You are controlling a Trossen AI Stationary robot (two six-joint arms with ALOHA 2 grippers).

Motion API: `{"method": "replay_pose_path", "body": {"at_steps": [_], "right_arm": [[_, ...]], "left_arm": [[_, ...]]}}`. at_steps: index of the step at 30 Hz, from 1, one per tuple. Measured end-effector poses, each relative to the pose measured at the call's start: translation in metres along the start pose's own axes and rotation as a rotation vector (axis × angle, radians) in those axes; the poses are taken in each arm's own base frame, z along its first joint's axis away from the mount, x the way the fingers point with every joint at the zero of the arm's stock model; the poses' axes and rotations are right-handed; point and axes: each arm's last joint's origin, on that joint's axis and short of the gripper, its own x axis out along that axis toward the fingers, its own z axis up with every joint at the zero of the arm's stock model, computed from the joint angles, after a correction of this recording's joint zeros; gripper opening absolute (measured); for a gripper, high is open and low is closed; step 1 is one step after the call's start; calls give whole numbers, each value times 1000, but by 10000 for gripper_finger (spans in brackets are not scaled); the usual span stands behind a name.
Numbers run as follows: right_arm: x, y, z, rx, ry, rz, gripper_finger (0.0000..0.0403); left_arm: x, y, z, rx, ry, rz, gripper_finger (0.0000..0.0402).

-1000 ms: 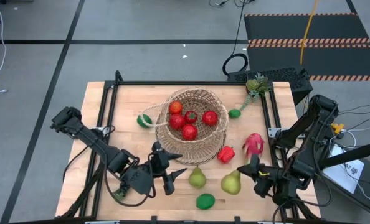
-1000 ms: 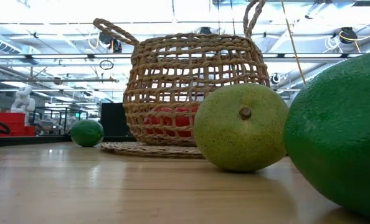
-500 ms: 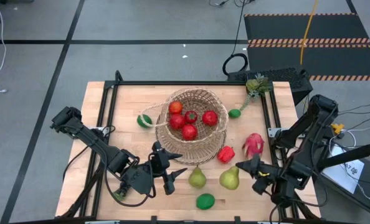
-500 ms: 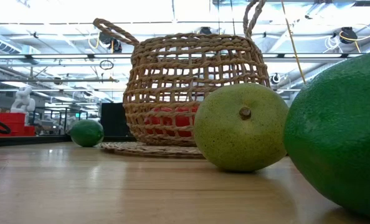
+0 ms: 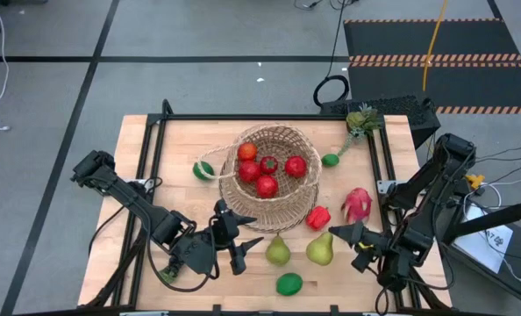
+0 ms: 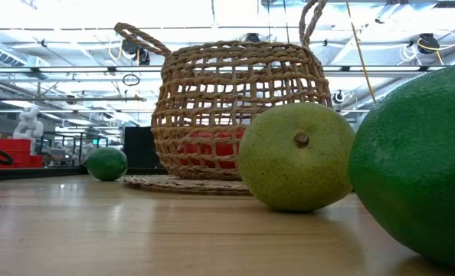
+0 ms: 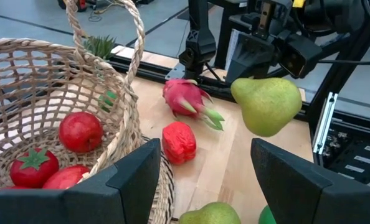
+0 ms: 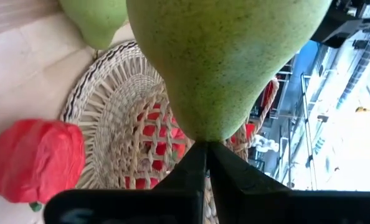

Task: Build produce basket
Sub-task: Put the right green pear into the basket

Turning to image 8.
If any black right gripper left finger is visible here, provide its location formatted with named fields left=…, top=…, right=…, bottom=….
left=153, top=142, right=207, bottom=191

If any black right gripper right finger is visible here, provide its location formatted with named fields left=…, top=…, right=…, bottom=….
left=207, top=142, right=290, bottom=224

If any red apple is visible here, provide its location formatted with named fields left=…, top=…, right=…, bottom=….
left=124, top=104, right=187, bottom=190

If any yellow-green pear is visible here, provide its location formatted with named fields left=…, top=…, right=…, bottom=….
left=125, top=0, right=333, bottom=142

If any red bell pepper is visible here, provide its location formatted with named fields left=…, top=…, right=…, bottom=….
left=0, top=119, right=86, bottom=213

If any white robot figure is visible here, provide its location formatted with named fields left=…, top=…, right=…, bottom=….
left=252, top=134, right=280, bottom=153

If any stack of red bins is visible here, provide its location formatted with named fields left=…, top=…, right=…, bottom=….
left=247, top=80, right=278, bottom=141

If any round woven placemat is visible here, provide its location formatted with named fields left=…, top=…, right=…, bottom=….
left=60, top=40, right=220, bottom=224

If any large green lime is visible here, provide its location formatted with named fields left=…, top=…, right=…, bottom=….
left=58, top=0, right=130, bottom=51

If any woven basket with rope handles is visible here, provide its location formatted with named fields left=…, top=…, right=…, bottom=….
left=118, top=77, right=281, bottom=194

